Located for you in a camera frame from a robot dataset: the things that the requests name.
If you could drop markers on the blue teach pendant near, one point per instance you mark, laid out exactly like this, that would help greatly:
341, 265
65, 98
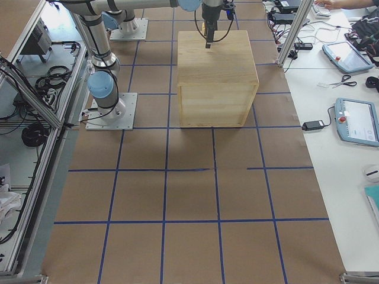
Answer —
356, 121

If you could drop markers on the black phone device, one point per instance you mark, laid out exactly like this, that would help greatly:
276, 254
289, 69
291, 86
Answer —
303, 46

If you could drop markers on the teal notebook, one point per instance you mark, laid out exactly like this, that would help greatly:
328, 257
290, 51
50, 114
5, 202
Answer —
371, 193

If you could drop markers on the blue teach pendant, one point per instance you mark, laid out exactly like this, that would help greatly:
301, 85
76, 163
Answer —
356, 121
346, 57

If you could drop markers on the person hand at keyboard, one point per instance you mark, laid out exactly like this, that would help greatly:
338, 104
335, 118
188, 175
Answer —
328, 4

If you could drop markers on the black power adapter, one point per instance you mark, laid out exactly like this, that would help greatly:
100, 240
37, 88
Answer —
313, 125

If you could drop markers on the wooden drawer cabinet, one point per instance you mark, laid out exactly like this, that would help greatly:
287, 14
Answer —
216, 86

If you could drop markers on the white computer mouse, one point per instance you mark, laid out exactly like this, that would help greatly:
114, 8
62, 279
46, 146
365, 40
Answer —
371, 173

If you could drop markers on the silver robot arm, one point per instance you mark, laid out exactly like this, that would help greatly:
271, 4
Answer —
110, 20
103, 83

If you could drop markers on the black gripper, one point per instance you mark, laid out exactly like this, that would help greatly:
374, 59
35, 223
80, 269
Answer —
209, 14

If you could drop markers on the brown paper table mat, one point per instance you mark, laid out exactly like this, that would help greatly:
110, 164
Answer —
165, 204

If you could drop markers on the aluminium frame post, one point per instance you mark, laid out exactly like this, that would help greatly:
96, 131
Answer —
296, 26

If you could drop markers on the blue teach pendant far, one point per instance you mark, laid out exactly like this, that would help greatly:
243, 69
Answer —
346, 57

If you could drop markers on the black handled scissors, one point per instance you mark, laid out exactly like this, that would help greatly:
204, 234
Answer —
344, 81

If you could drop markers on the crumpled white cloth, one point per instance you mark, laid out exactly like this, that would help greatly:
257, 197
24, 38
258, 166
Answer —
10, 201

